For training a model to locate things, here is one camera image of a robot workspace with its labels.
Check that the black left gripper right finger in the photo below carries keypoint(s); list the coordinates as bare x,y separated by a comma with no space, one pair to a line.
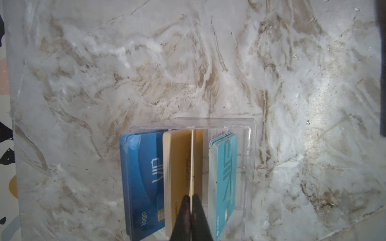
200,227

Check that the teal VIP card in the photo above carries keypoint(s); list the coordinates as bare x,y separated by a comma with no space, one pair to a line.
222,181

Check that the gold numbered card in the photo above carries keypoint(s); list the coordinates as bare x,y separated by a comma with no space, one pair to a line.
182,170

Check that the dark blue VIP card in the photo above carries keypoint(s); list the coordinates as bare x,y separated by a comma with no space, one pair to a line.
141,156

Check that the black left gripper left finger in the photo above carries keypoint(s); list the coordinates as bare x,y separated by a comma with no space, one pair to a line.
182,228

